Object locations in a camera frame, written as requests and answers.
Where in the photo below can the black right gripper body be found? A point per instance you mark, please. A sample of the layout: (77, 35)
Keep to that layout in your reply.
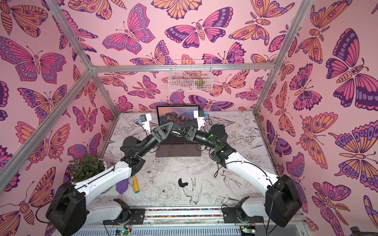
(191, 132)

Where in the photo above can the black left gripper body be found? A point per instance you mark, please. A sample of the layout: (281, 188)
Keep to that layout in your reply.
(156, 137)

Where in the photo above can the grey laptop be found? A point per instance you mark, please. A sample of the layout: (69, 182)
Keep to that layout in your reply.
(176, 145)

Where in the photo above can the black mouse battery cover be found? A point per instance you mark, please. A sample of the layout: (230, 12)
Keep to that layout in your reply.
(182, 184)

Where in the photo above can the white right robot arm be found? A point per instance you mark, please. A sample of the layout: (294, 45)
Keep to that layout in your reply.
(281, 202)

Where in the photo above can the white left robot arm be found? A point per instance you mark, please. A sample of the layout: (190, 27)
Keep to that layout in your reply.
(69, 210)

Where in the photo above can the blue garden hand rake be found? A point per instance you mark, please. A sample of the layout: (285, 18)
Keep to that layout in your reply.
(135, 184)

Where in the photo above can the purple garden trowel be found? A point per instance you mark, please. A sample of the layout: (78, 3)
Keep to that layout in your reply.
(122, 186)

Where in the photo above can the green potted plant white pot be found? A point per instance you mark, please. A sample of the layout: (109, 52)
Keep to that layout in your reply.
(86, 167)

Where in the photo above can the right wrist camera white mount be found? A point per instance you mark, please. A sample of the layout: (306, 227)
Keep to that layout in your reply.
(200, 116)

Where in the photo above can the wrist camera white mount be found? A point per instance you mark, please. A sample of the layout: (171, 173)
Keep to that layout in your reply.
(200, 116)
(144, 121)

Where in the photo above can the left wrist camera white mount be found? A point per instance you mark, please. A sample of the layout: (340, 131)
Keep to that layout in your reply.
(144, 121)

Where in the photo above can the white wire basket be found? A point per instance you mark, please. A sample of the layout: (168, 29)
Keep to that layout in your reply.
(190, 80)

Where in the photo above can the aluminium frame top rear bar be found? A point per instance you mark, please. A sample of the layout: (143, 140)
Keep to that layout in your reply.
(159, 68)

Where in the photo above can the aluminium frame post left rear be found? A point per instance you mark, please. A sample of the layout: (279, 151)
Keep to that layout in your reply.
(64, 24)

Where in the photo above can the aluminium frame post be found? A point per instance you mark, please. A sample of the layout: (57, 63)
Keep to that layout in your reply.
(296, 23)
(64, 24)

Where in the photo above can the aluminium frame left diagonal bar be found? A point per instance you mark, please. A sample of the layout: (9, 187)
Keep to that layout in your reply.
(23, 153)

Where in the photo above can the aluminium frame post right rear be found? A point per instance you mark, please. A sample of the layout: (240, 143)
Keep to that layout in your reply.
(296, 23)

